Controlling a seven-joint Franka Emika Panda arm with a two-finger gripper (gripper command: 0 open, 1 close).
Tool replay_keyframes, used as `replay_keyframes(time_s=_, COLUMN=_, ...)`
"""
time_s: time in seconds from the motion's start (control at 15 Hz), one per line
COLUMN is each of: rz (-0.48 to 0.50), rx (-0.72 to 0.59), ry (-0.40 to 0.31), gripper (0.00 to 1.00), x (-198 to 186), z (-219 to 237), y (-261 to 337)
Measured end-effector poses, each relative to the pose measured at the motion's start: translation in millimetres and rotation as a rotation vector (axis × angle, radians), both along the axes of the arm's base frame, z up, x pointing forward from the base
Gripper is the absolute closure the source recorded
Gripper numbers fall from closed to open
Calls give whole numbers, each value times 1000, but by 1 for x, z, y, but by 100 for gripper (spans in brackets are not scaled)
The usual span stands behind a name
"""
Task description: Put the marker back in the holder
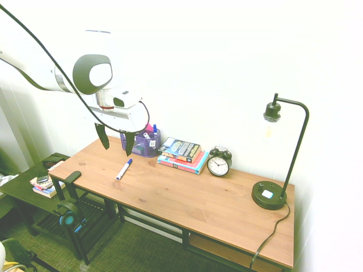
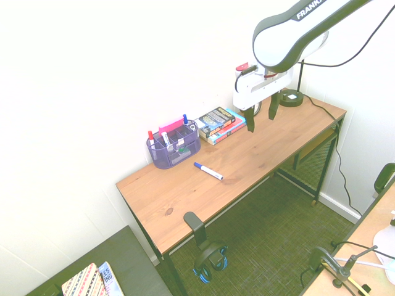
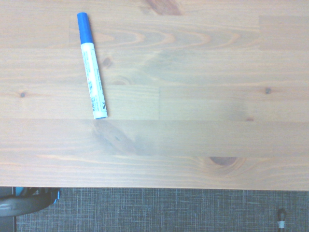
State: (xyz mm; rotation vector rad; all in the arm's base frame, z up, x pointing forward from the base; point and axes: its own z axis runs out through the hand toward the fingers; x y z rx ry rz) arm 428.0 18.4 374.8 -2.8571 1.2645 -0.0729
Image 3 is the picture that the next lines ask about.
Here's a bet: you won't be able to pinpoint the white marker with blue cap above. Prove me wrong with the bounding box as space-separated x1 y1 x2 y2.
77 12 108 120

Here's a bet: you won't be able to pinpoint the black headphones with blue pads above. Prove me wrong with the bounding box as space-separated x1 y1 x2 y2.
0 187 61 217

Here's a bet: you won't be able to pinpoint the black cord with white band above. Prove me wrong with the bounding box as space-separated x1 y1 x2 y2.
277 208 288 232

